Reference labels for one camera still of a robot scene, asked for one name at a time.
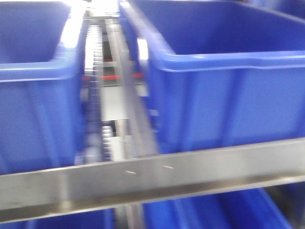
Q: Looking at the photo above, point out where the blue bin right target shelf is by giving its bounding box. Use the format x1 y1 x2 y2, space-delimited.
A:
119 0 305 153

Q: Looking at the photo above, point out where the blue bin target shelf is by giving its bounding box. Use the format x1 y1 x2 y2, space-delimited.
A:
119 0 305 153
0 0 86 175

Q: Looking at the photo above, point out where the blue bin left target shelf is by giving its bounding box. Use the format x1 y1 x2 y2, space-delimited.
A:
0 0 86 175

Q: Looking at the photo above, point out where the blue bin lower shelf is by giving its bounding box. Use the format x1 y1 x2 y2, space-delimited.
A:
143 188 292 229

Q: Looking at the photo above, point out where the roller conveyor track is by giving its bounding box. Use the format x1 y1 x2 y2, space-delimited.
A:
82 25 111 164

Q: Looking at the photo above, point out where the steel target shelf frame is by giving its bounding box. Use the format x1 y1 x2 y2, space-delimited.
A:
0 138 305 223

